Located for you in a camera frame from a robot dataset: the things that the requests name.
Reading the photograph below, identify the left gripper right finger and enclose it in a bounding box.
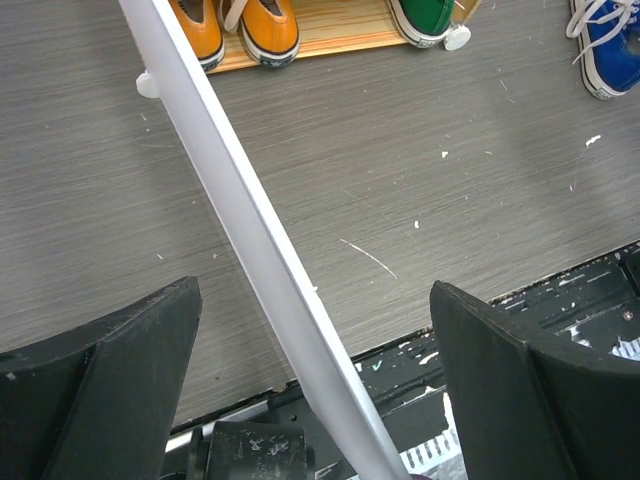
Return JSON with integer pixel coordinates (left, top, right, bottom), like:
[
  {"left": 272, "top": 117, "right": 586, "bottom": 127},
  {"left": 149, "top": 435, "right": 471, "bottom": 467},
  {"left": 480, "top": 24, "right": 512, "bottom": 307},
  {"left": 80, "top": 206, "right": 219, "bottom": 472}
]
[{"left": 430, "top": 281, "right": 639, "bottom": 479}]

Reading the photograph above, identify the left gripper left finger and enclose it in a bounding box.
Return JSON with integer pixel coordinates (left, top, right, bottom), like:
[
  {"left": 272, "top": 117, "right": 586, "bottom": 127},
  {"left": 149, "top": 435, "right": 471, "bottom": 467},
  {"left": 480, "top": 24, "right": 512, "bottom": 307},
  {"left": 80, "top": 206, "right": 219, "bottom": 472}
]
[{"left": 1, "top": 276, "right": 202, "bottom": 479}]

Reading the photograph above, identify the white cabinet door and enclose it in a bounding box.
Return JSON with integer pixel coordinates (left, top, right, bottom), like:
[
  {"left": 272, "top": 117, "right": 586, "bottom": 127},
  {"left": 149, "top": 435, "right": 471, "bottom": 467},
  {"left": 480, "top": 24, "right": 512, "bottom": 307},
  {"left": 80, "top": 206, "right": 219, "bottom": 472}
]
[{"left": 120, "top": 1, "right": 410, "bottom": 479}]

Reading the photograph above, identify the blue sneaker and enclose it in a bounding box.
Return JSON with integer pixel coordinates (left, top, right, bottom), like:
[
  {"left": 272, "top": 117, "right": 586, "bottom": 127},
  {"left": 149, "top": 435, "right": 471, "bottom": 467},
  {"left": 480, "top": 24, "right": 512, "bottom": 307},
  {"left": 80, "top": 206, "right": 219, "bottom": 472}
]
[{"left": 565, "top": 0, "right": 639, "bottom": 101}]

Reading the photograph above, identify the green sneaker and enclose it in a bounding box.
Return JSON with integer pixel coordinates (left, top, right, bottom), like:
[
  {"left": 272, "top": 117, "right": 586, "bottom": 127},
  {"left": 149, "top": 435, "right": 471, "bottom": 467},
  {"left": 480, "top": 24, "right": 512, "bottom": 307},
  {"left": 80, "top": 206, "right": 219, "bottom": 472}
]
[{"left": 388, "top": 0, "right": 455, "bottom": 49}]

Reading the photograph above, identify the orange sneaker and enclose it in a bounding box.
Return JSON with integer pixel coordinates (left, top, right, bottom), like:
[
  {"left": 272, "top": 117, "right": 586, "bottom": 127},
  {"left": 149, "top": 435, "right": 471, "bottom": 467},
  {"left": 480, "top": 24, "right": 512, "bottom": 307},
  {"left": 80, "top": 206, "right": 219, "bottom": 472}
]
[
  {"left": 169, "top": 0, "right": 225, "bottom": 72},
  {"left": 219, "top": 0, "right": 300, "bottom": 68}
]

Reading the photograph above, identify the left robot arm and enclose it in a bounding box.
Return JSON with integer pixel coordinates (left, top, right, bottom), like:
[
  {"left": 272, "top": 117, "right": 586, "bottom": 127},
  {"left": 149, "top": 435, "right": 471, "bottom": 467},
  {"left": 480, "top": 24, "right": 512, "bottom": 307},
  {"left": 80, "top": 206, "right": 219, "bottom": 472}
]
[{"left": 1, "top": 263, "right": 639, "bottom": 479}]

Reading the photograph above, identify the wooden shoe cabinet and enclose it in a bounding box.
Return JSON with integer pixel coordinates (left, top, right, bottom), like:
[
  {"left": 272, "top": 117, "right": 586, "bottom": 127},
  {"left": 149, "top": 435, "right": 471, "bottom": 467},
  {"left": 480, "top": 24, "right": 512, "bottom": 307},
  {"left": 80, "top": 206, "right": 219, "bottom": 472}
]
[{"left": 136, "top": 0, "right": 482, "bottom": 98}]

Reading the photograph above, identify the white cable tray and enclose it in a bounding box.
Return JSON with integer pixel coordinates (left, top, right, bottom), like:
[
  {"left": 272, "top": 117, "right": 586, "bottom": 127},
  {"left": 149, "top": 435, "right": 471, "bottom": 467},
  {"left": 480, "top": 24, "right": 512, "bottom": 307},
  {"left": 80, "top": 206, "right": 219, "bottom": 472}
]
[{"left": 394, "top": 337, "right": 640, "bottom": 479}]

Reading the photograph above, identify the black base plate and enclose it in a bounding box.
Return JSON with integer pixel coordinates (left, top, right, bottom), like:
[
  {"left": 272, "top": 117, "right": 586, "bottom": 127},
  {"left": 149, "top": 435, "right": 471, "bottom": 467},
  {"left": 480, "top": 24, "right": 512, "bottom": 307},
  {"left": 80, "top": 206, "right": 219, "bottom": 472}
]
[{"left": 158, "top": 241, "right": 639, "bottom": 479}]

